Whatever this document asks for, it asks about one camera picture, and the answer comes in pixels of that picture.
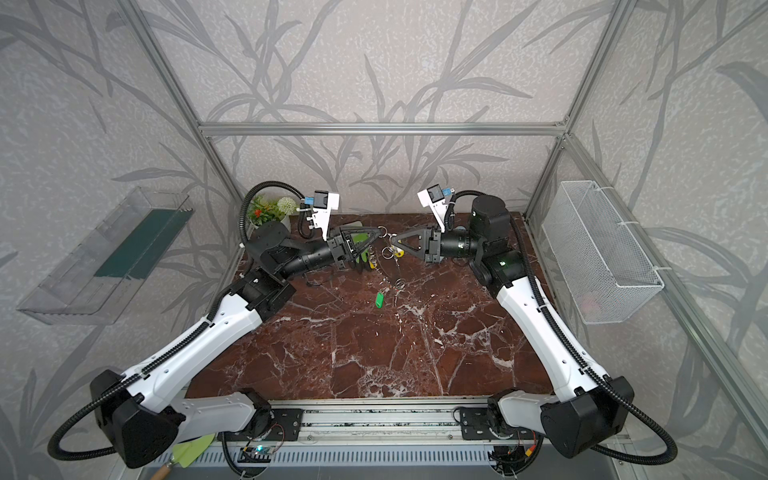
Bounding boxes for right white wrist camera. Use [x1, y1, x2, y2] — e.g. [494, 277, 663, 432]
[417, 184, 454, 232]

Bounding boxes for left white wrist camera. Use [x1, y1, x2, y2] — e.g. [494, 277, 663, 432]
[297, 190, 340, 240]

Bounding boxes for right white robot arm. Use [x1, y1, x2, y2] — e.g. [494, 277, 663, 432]
[393, 185, 634, 458]

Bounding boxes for white wire mesh basket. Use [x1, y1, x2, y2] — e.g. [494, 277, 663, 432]
[542, 180, 664, 325]

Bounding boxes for white pot with green plant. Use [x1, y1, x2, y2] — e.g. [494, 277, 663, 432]
[247, 195, 298, 230]

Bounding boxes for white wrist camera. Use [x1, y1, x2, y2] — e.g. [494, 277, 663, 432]
[417, 184, 454, 232]
[297, 190, 340, 240]

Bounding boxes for right black corrugated cable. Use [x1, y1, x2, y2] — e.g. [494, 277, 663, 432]
[443, 190, 679, 466]

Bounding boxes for metal keyring bunch with tags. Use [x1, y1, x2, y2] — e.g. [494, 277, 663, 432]
[368, 227, 406, 309]

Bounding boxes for small circuit board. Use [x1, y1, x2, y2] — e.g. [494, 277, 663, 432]
[237, 444, 281, 465]

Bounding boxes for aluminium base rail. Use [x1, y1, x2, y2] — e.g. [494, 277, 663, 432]
[125, 395, 571, 469]

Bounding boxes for black corrugated cable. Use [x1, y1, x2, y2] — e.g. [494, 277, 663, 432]
[443, 190, 679, 466]
[46, 180, 307, 462]

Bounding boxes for clear plastic wall shelf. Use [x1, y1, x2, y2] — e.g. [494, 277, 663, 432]
[17, 187, 194, 326]

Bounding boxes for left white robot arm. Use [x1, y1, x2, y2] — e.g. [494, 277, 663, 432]
[90, 222, 381, 468]

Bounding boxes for green silicone spatula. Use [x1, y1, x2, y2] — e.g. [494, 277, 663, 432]
[151, 434, 215, 480]

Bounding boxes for left black corrugated cable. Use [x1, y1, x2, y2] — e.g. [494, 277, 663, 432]
[46, 180, 307, 462]

